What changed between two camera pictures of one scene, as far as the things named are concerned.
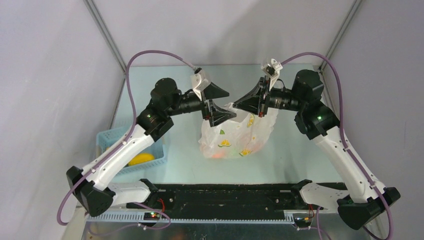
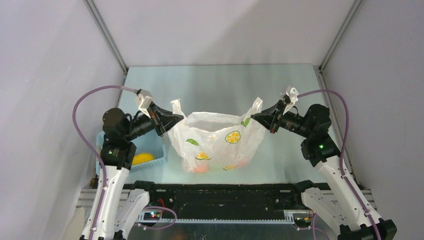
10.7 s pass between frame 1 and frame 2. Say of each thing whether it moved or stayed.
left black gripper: moved
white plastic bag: moved
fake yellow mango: stayed
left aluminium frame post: stayed
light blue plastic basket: stayed
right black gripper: moved
